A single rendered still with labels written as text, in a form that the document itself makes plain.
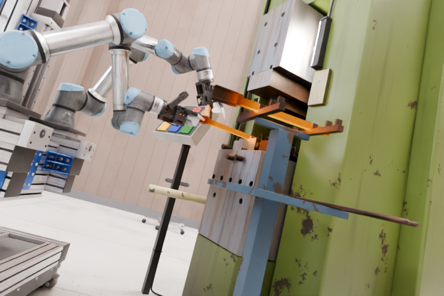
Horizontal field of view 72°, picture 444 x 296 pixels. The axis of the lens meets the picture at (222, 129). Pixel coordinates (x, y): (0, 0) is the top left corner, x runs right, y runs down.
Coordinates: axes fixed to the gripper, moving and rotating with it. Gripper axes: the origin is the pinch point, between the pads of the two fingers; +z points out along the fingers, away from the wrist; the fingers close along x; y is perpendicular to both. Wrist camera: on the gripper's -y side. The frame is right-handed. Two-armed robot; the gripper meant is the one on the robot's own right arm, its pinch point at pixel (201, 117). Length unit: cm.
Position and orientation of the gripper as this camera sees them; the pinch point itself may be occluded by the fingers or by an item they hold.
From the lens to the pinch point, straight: 143.0
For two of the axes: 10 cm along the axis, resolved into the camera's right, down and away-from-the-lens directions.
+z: 8.3, 3.2, 4.6
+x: 4.9, -0.4, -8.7
